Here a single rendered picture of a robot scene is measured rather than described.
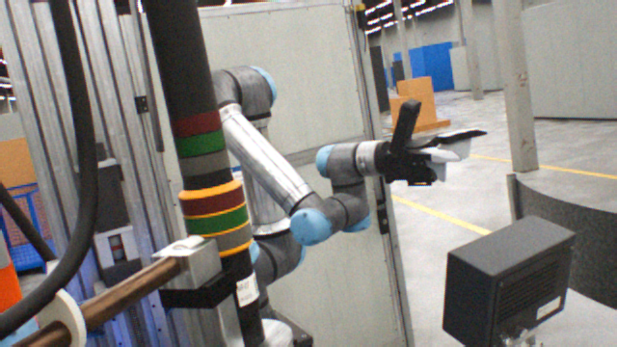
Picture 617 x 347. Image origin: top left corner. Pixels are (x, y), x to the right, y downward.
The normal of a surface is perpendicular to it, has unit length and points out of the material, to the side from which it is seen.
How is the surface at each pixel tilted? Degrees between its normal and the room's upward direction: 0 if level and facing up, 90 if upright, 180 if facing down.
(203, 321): 90
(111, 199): 90
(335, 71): 90
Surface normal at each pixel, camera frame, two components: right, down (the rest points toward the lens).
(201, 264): 0.90, -0.10
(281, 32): 0.51, 0.06
